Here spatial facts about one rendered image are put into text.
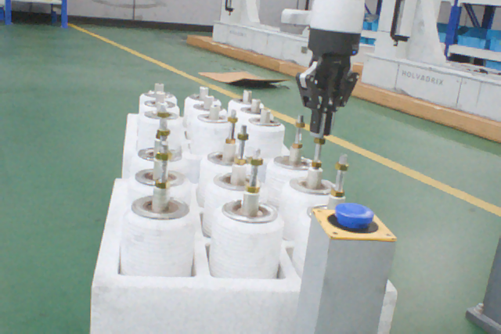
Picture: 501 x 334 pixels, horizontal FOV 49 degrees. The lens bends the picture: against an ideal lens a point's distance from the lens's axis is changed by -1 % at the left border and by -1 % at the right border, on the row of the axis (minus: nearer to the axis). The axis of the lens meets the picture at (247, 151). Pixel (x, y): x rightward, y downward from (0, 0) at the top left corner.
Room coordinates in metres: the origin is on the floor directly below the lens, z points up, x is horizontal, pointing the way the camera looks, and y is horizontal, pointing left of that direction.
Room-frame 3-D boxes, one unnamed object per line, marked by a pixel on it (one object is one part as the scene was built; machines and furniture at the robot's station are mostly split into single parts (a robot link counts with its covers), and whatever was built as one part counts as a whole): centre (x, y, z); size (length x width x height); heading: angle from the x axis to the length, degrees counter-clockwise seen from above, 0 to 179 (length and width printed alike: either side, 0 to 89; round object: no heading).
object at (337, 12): (0.85, -0.09, 0.53); 0.11 x 0.09 x 0.06; 47
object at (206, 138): (1.23, 0.08, 0.16); 0.10 x 0.10 x 0.18
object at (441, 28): (6.60, -2.16, 0.36); 0.50 x 0.38 x 0.21; 121
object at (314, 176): (0.83, -0.11, 0.26); 0.02 x 0.02 x 0.03
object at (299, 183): (0.83, -0.11, 0.25); 0.08 x 0.08 x 0.01
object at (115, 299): (0.81, 0.01, 0.09); 0.39 x 0.39 x 0.18; 10
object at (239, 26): (4.76, -0.20, 0.45); 1.61 x 0.57 x 0.74; 31
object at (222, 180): (0.81, 0.01, 0.25); 0.08 x 0.08 x 0.01
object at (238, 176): (0.81, 0.01, 0.26); 0.02 x 0.02 x 0.03
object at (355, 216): (0.54, -0.12, 0.32); 0.04 x 0.04 x 0.02
